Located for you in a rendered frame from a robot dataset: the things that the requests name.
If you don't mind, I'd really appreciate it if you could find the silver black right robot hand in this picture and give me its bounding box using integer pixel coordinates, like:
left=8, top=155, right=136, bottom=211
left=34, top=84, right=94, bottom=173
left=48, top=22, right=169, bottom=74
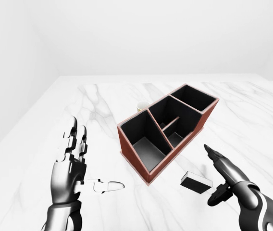
left=203, top=143, right=261, bottom=214

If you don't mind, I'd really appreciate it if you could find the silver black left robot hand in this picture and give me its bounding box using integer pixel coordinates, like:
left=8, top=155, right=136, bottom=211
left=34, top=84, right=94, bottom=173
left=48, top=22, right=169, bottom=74
left=50, top=116, right=125, bottom=205

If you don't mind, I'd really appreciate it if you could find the red-brown desk caddy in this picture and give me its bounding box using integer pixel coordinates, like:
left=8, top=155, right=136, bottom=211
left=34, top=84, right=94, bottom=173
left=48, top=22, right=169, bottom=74
left=116, top=83, right=220, bottom=185

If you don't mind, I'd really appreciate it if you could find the white mug with gold rim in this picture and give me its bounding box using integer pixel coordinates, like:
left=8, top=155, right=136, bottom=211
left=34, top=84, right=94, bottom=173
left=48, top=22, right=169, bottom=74
left=136, top=101, right=150, bottom=113

